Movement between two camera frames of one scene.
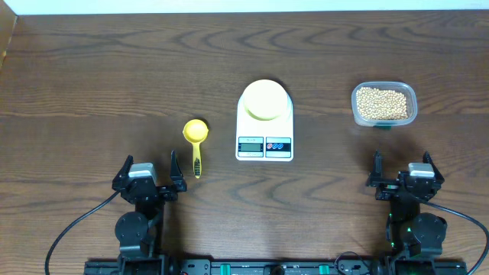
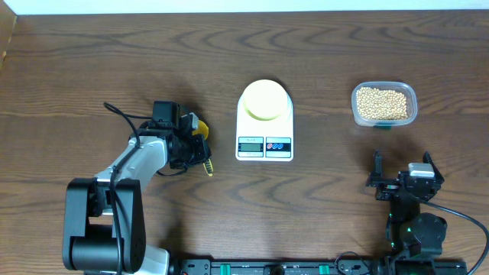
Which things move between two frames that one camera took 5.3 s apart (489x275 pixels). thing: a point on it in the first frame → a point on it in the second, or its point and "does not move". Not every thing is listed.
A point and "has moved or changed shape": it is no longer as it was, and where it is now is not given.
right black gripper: (388, 187) does not move
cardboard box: (8, 18) does not move
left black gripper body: (166, 195) → (189, 150)
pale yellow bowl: (265, 99) does not move
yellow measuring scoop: (196, 131) has moved or changed shape
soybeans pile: (377, 104) does not move
